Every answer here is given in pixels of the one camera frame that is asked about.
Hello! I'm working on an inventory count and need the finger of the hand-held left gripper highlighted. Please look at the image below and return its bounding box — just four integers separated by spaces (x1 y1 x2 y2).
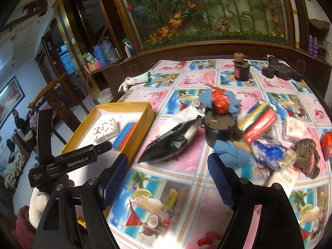
89 141 114 159

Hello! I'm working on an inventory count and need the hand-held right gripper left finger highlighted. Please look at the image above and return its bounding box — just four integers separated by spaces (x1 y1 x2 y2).
32 154 129 249

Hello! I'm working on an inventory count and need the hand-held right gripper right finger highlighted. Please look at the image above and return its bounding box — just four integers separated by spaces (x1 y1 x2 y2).
207 153 306 249

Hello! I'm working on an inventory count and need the yellow cardboard box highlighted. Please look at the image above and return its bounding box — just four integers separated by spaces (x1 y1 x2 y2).
60 102 156 162

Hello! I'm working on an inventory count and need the small blue cloth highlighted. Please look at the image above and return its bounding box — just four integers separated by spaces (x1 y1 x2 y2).
213 139 254 167

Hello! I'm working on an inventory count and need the blue and white plastic bag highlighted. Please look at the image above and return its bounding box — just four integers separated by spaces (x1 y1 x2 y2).
251 137 297 172

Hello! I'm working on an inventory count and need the brown woven pouch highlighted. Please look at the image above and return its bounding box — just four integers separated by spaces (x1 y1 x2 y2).
293 138 321 177

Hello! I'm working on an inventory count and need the pink tissue pack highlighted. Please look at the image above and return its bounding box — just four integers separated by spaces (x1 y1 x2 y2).
282 116 315 144

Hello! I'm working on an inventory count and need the person's left forearm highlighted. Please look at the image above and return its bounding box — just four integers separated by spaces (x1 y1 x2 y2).
14 206 37 248

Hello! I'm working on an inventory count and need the white dotted tissue pack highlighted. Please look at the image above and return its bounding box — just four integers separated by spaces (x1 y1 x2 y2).
94 118 119 144

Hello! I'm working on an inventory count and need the printed plastic tablecloth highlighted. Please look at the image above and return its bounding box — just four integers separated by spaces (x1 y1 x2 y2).
106 58 332 249

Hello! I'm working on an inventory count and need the white bucket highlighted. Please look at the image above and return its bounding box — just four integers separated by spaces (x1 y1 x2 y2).
96 88 113 106

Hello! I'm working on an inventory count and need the black round pot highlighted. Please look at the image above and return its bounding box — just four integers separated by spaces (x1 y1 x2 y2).
203 108 238 146

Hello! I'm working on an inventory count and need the white paper packet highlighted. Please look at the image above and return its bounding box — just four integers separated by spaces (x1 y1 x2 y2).
264 168 299 198

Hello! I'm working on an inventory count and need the black and silver foil bag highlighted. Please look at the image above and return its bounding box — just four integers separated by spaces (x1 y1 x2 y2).
137 106 206 164

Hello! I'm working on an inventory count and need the wooden chair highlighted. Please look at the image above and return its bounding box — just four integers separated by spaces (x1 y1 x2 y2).
27 73 89 146

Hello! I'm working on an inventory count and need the multicoloured sponge pack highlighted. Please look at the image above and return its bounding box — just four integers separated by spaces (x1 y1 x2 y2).
237 101 284 144

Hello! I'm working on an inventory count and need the white rubber glove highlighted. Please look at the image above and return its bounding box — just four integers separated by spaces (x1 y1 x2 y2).
118 73 153 92

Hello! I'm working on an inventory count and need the blue towel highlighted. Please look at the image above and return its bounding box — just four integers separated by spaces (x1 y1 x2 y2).
199 88 250 118

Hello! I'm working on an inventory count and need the orange plastic bag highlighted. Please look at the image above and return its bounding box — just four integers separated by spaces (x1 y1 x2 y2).
206 82 231 115

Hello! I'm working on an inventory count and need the white spray bottle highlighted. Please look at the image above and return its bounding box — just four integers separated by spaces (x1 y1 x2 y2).
123 38 133 58

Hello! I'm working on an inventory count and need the dark jar with cork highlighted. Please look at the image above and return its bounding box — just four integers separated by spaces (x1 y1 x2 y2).
233 52 250 82

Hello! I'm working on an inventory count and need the orange mesh ball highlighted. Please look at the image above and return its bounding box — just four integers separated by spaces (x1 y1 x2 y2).
321 131 332 154

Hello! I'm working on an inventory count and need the black gadget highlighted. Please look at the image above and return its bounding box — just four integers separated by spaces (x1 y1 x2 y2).
261 54 303 82

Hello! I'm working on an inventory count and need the wooden display cabinet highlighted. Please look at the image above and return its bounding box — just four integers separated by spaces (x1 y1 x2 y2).
87 0 332 90

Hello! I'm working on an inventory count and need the glass case with artificial flowers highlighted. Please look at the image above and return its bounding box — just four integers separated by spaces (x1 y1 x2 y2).
109 0 297 52

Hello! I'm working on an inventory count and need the framed wall picture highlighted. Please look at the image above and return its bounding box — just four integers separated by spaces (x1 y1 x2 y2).
0 76 26 129

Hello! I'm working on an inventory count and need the wire basket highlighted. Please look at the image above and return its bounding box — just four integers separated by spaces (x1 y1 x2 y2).
318 44 330 59

